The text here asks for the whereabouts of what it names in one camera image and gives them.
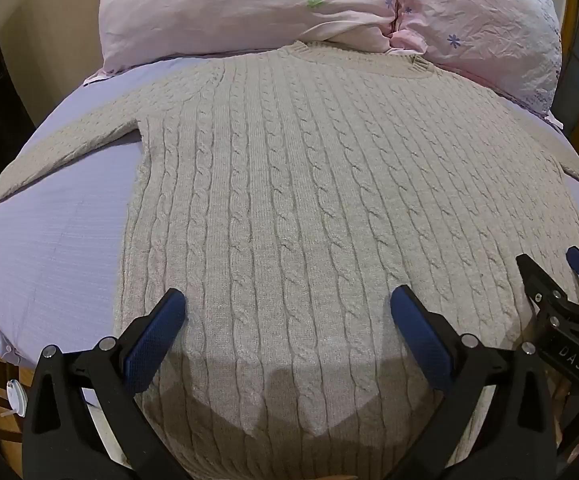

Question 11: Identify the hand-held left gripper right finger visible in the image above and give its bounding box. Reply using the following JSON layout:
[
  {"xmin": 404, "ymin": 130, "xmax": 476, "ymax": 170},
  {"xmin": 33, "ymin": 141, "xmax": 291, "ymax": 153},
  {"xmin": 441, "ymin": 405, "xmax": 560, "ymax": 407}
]
[{"xmin": 389, "ymin": 284, "xmax": 561, "ymax": 480}]

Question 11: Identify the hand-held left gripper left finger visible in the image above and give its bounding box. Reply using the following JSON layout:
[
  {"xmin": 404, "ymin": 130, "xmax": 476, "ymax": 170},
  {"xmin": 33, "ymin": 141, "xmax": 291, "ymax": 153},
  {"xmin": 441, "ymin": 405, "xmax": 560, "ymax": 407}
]
[{"xmin": 22, "ymin": 288, "xmax": 191, "ymax": 480}]

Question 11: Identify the beige cable knit sweater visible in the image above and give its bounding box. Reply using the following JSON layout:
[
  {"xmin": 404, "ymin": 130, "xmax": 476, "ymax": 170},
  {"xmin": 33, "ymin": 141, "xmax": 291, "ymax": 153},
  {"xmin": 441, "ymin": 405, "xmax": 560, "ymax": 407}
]
[{"xmin": 0, "ymin": 40, "xmax": 579, "ymax": 480}]

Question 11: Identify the lavender bed sheet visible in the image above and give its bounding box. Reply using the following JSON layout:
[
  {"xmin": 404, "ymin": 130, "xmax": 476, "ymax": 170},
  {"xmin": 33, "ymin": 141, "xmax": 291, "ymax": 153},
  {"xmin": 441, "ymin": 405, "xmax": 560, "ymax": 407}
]
[{"xmin": 0, "ymin": 52, "xmax": 579, "ymax": 413}]

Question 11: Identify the white round lid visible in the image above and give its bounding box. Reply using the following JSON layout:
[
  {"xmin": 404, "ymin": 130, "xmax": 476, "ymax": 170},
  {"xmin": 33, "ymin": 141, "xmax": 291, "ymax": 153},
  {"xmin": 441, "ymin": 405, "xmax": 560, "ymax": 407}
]
[{"xmin": 6, "ymin": 379, "xmax": 24, "ymax": 417}]

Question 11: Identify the pink floral pillow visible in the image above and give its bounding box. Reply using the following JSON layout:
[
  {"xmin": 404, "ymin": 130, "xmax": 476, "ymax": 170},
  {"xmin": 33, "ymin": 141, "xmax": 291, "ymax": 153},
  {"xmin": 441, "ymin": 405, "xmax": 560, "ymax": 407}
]
[
  {"xmin": 98, "ymin": 0, "xmax": 406, "ymax": 75},
  {"xmin": 388, "ymin": 0, "xmax": 564, "ymax": 123}
]

